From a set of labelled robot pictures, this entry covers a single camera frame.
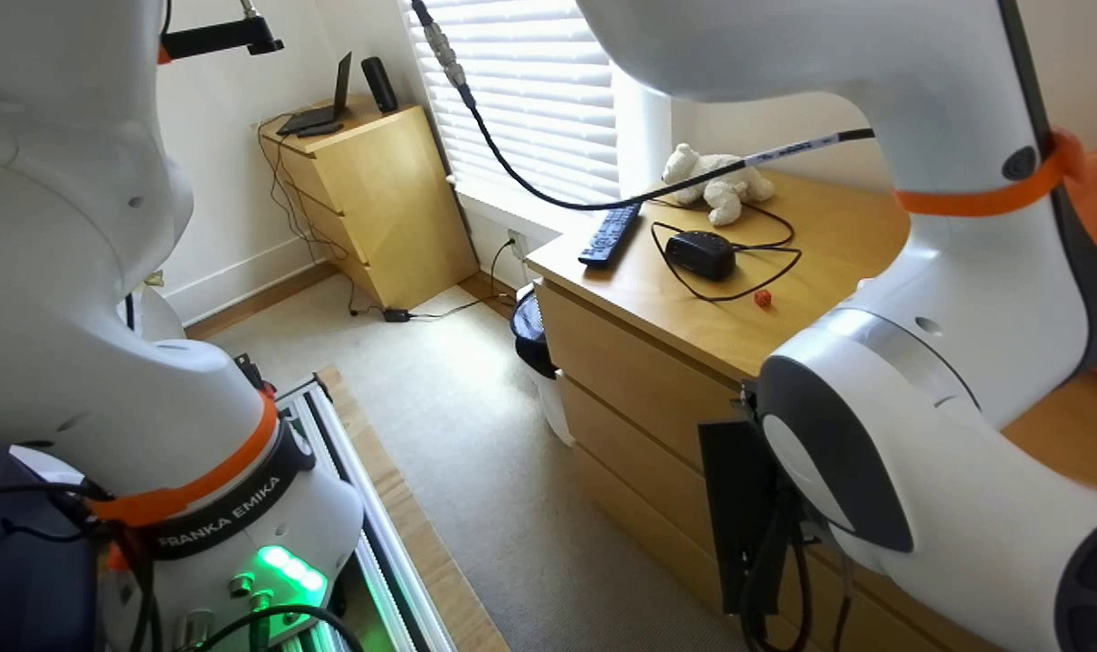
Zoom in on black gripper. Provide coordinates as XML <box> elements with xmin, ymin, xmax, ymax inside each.
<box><xmin>695</xmin><ymin>413</ymin><xmax>818</xmax><ymax>623</ymax></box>

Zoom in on light wooden dresser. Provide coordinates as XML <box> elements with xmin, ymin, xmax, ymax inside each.
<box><xmin>525</xmin><ymin>168</ymin><xmax>1097</xmax><ymax>652</ymax></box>

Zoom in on black computer mouse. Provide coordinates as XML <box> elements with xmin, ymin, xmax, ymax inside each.
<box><xmin>664</xmin><ymin>229</ymin><xmax>741</xmax><ymax>287</ymax></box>

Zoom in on black waste bin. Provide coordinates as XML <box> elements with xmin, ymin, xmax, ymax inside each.
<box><xmin>508</xmin><ymin>287</ymin><xmax>560</xmax><ymax>380</ymax></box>

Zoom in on black TV remote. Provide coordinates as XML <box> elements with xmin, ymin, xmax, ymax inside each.
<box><xmin>574</xmin><ymin>199</ymin><xmax>647</xmax><ymax>270</ymax></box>

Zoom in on wooden base board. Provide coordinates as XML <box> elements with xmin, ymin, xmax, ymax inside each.
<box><xmin>316</xmin><ymin>366</ymin><xmax>513</xmax><ymax>652</ymax></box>

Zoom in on white plush toy dog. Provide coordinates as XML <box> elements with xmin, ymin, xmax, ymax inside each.
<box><xmin>658</xmin><ymin>141</ymin><xmax>778</xmax><ymax>233</ymax></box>

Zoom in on green lit control box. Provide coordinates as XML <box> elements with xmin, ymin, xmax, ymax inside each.
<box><xmin>223</xmin><ymin>538</ymin><xmax>336</xmax><ymax>623</ymax></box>

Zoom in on white window blinds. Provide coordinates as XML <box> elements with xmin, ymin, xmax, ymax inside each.
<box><xmin>402</xmin><ymin>0</ymin><xmax>624</xmax><ymax>211</ymax></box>

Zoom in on small wooden cabinet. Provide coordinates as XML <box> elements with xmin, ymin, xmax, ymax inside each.
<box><xmin>252</xmin><ymin>102</ymin><xmax>482</xmax><ymax>315</ymax></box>

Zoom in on black speaker box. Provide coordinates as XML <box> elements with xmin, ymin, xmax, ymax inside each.
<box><xmin>360</xmin><ymin>53</ymin><xmax>402</xmax><ymax>119</ymax></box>

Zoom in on black router with antenna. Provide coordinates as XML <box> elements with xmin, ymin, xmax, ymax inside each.
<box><xmin>276</xmin><ymin>50</ymin><xmax>360</xmax><ymax>141</ymax></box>

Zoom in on thin black adapter cable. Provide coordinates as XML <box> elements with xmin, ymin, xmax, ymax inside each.
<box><xmin>647</xmin><ymin>199</ymin><xmax>806</xmax><ymax>303</ymax></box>

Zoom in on aluminium rail frame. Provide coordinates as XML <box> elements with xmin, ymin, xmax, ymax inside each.
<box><xmin>270</xmin><ymin>372</ymin><xmax>459</xmax><ymax>652</ymax></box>

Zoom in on white window frame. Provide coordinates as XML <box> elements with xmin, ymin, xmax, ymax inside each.
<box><xmin>611</xmin><ymin>70</ymin><xmax>677</xmax><ymax>204</ymax></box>

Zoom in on orange velcro strap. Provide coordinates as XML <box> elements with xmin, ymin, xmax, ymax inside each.
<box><xmin>895</xmin><ymin>128</ymin><xmax>1087</xmax><ymax>219</ymax></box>
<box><xmin>86</xmin><ymin>385</ymin><xmax>281</xmax><ymax>531</ymax></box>

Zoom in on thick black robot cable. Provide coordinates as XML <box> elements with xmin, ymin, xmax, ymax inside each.
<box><xmin>408</xmin><ymin>0</ymin><xmax>880</xmax><ymax>218</ymax></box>

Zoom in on black camera on mount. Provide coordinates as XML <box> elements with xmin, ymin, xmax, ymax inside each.
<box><xmin>156</xmin><ymin>13</ymin><xmax>285</xmax><ymax>70</ymax></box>

